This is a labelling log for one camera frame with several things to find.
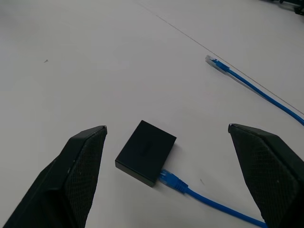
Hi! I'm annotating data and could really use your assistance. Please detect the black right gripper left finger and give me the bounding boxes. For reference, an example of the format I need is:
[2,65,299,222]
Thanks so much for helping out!
[0,125,108,228]

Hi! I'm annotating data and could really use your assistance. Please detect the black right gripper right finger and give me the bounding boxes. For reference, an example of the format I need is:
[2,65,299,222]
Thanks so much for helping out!
[228,123,304,228]

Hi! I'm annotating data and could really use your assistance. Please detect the small black box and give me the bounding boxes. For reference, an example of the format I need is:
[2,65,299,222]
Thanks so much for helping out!
[114,120,178,189]

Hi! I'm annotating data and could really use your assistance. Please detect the blue Ethernet cable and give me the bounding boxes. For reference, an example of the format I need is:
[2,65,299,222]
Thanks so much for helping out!
[159,55,304,228]

